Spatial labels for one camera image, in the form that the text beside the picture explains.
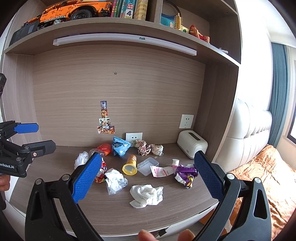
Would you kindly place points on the golden pagoda figurine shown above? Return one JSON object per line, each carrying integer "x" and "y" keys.
{"x": 178, "y": 24}

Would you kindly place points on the white tissue box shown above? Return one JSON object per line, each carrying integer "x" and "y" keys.
{"x": 190, "y": 143}

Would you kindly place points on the red toy figure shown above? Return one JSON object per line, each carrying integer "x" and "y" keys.
{"x": 194, "y": 32}

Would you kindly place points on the orange red snack wrapper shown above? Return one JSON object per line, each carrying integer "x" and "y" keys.
{"x": 104, "y": 149}

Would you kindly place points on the orange toy truck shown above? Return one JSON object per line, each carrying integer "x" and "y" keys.
{"x": 71, "y": 10}

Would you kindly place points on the white led light bar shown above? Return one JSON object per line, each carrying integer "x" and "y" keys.
{"x": 124, "y": 38}

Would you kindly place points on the lower white wall socket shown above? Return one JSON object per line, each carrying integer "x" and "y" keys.
{"x": 133, "y": 137}

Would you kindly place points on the patterned paper wrapper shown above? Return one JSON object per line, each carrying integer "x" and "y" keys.
{"x": 142, "y": 147}

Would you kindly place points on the yellow orange paper cup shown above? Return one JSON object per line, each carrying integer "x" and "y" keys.
{"x": 130, "y": 167}

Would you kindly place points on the blue plastic bag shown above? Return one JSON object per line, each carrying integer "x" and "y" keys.
{"x": 120, "y": 146}

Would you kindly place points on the white padded headboard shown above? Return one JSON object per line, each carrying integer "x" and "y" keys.
{"x": 247, "y": 136}

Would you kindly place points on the blue box on shelf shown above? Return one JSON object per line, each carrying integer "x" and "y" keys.
{"x": 167, "y": 20}

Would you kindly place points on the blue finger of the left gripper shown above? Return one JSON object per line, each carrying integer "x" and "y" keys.
{"x": 39, "y": 148}
{"x": 11, "y": 128}

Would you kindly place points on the pink white pouch with cap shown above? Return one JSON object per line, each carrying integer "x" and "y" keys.
{"x": 159, "y": 172}

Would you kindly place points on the red silver snack bag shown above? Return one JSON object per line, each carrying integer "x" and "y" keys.
{"x": 100, "y": 176}

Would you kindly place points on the cartoon stickers on wall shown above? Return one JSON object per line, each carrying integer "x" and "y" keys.
{"x": 105, "y": 125}

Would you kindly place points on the orange bed cover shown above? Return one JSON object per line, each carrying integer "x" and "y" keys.
{"x": 261, "y": 185}

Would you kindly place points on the teal curtain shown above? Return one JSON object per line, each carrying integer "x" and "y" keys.
{"x": 279, "y": 95}

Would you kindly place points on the white wall socket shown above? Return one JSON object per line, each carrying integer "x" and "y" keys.
{"x": 186, "y": 121}
{"x": 133, "y": 137}

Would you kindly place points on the white tissue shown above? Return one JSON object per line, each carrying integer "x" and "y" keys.
{"x": 145, "y": 195}

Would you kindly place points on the clear plastic box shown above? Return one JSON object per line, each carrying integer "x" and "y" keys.
{"x": 144, "y": 167}

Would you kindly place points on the white plastic bag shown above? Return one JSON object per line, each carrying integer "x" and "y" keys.
{"x": 115, "y": 181}

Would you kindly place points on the window frame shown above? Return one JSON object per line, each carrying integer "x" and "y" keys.
{"x": 291, "y": 131}

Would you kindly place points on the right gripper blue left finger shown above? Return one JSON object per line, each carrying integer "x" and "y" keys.
{"x": 43, "y": 221}

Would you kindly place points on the clear plastic bag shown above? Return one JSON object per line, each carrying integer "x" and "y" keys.
{"x": 81, "y": 159}

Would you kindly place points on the upper white wall socket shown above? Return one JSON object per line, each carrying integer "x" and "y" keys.
{"x": 186, "y": 121}

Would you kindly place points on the person's left hand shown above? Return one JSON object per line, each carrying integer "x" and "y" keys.
{"x": 4, "y": 182}

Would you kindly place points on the row of books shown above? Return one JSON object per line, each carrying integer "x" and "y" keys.
{"x": 130, "y": 9}

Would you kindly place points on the wooden shelf unit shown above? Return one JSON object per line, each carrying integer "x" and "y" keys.
{"x": 147, "y": 88}

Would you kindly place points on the person's right hand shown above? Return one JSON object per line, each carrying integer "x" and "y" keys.
{"x": 185, "y": 235}

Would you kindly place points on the beige paper ball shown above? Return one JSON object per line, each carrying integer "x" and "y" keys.
{"x": 157, "y": 149}

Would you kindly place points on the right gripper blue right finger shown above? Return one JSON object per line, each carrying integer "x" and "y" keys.
{"x": 209, "y": 177}

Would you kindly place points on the purple snack bag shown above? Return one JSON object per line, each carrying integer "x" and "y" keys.
{"x": 185, "y": 174}

